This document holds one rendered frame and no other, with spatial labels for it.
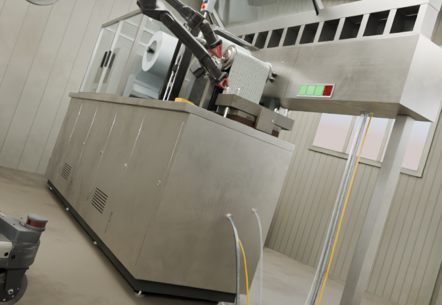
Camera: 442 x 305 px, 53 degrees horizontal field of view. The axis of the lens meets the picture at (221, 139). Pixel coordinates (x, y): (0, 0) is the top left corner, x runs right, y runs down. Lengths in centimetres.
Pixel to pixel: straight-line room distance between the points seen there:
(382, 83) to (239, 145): 69
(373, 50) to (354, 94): 21
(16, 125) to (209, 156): 314
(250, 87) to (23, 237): 140
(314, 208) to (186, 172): 288
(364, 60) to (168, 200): 109
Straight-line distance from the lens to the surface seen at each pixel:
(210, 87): 238
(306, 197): 477
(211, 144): 202
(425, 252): 440
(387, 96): 196
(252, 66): 243
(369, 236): 203
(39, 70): 491
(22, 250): 159
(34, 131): 499
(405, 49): 201
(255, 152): 216
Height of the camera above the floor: 68
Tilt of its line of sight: 3 degrees up
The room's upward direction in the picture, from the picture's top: 18 degrees clockwise
